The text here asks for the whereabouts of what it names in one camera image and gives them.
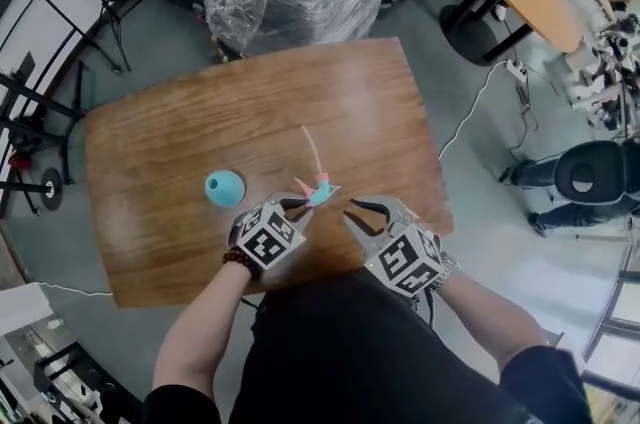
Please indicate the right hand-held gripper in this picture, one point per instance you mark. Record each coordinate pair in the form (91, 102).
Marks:
(405, 262)

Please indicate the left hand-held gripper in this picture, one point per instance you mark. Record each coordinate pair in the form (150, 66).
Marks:
(267, 239)

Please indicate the pink and teal brush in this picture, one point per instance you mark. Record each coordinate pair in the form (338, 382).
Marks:
(322, 192)

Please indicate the teal egg-shaped holder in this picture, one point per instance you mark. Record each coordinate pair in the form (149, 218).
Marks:
(227, 189)

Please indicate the person's left forearm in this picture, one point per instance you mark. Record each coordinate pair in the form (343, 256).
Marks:
(200, 337)

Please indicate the person's right forearm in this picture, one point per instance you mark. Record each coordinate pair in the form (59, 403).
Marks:
(490, 317)

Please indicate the silver wristwatch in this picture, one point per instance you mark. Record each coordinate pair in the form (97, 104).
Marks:
(447, 269)

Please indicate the person's black clothing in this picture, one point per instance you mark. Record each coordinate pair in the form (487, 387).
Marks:
(360, 362)

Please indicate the white power strip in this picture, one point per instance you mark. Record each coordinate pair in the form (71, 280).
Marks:
(516, 69)

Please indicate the black office chair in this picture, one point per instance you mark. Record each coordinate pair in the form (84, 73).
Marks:
(600, 172)

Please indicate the red canister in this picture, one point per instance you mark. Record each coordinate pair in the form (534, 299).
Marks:
(21, 160)

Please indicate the black monitor stand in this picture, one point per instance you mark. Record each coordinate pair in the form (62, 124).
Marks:
(30, 112)

